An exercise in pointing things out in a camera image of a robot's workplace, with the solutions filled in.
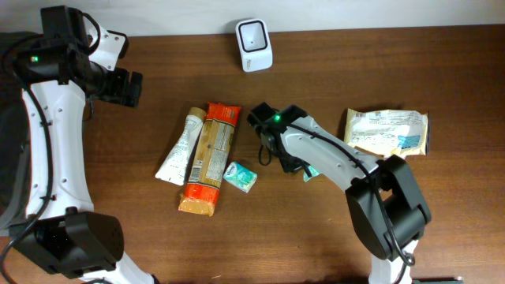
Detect teal wipes packet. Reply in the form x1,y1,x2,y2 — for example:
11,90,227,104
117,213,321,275
303,166,320,182

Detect teal tissue pack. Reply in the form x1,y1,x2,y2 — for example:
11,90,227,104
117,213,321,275
223,162,257,193

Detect orange spaghetti package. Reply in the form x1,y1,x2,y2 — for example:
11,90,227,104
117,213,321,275
178,103,241,216

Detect white tube with beige cap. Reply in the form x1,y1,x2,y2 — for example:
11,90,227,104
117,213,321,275
155,107,207,185

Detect cream snack bag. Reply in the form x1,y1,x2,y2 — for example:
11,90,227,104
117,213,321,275
344,109,430,159

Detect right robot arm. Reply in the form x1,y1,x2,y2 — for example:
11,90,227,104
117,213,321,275
247,103,432,283

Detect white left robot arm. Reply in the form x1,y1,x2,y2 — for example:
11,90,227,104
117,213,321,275
12,27,157,284

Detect white barcode scanner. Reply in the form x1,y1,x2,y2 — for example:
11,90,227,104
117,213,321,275
235,19,273,73

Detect dark grey mesh basket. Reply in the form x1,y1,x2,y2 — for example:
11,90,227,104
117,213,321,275
1,70,31,237

